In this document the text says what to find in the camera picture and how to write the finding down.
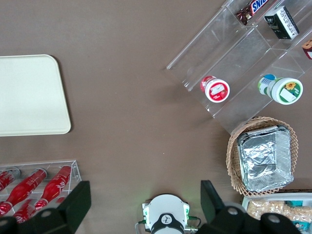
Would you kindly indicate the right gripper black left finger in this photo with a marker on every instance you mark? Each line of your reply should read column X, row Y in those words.
column 61, row 219

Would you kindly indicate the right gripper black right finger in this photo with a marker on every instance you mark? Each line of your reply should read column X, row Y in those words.
column 219, row 219

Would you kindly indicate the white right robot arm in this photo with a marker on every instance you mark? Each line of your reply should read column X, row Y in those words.
column 165, row 206

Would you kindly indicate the white rectangular snack tray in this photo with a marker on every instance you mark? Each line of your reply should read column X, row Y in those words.
column 246, row 201

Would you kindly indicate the small deep wicker basket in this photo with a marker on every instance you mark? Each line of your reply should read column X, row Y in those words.
column 232, row 156

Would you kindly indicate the beige plastic tray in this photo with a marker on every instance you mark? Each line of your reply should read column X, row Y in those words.
column 29, row 95

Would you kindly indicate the red cola bottle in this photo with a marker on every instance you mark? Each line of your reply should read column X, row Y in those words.
column 26, row 186
column 60, row 200
column 24, row 210
column 6, row 179
column 57, row 184

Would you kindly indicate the clear bag of rice crackers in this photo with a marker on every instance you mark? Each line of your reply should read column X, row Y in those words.
column 298, row 213
column 265, row 208

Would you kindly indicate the clear acrylic bottle rack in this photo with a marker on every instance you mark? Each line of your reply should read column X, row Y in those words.
column 76, row 170

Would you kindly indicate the aluminium foil container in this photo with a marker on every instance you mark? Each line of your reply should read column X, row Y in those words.
column 263, row 158

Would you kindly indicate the small teal snack box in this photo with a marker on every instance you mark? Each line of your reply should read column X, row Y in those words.
column 293, row 203

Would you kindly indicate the large teal snack box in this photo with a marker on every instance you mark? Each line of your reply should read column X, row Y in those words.
column 301, row 225

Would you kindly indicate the red lid yogurt cup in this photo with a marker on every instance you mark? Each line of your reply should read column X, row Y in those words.
column 217, row 90

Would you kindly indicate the green lid yogurt cup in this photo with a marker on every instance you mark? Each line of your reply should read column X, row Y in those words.
column 286, row 91

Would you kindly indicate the clear acrylic stepped shelf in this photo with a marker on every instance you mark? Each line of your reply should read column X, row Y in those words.
column 234, row 48

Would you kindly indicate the red cookie box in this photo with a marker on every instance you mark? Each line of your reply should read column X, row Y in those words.
column 308, row 50

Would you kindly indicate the black and white carton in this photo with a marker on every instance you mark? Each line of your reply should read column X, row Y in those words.
column 282, row 23

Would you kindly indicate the Snickers chocolate bar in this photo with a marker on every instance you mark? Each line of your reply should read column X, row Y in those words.
column 256, row 7

